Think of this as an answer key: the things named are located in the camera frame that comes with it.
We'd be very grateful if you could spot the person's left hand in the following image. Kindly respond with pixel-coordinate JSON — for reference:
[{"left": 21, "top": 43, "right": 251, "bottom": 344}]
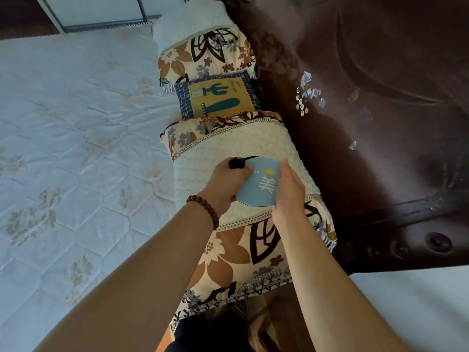
[{"left": 197, "top": 157, "right": 254, "bottom": 218}]

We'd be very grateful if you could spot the person's right hand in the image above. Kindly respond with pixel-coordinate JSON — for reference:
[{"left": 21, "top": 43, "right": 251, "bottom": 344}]
[{"left": 271, "top": 158, "right": 307, "bottom": 235}]

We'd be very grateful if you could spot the light blue eye mask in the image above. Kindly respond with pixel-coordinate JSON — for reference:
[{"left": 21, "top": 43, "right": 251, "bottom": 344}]
[{"left": 229, "top": 156, "right": 282, "bottom": 208}]

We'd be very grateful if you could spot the person's right forearm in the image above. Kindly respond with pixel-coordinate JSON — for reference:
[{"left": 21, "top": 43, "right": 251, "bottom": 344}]
[{"left": 280, "top": 214, "right": 409, "bottom": 352}]

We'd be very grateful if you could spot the person's left forearm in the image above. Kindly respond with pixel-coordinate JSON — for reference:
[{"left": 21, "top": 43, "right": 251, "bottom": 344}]
[{"left": 35, "top": 203, "right": 217, "bottom": 352}]

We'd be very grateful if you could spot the person's dark trouser leg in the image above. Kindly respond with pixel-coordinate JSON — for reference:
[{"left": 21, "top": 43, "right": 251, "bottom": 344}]
[{"left": 172, "top": 304, "right": 254, "bottom": 352}]

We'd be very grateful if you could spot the floral pillow with white towel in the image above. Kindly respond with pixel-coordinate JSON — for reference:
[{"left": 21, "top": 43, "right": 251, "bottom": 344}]
[
  {"left": 159, "top": 111, "right": 338, "bottom": 327},
  {"left": 152, "top": 0, "right": 259, "bottom": 96}
]

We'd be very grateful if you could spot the blue checked cactus cushion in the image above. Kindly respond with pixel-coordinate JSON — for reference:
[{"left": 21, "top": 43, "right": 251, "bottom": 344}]
[{"left": 174, "top": 75, "right": 263, "bottom": 121}]

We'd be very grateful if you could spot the group of shiny headboard stickers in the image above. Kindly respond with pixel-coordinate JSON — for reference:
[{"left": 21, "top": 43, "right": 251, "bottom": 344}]
[{"left": 295, "top": 71, "right": 327, "bottom": 118}]

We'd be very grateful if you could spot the dark wooden headboard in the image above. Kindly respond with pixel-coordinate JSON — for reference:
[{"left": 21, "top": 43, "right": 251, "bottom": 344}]
[{"left": 219, "top": 0, "right": 469, "bottom": 275}]

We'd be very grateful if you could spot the white quilted mattress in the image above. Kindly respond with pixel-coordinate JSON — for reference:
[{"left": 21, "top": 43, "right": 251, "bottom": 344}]
[{"left": 0, "top": 23, "right": 184, "bottom": 352}]

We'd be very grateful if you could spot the white sliding door wardrobe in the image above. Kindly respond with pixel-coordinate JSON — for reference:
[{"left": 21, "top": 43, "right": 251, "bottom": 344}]
[{"left": 35, "top": 0, "right": 188, "bottom": 33}]

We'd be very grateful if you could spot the red bead bracelet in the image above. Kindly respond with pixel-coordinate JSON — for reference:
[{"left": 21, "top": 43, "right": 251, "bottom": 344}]
[{"left": 186, "top": 195, "right": 220, "bottom": 231}]

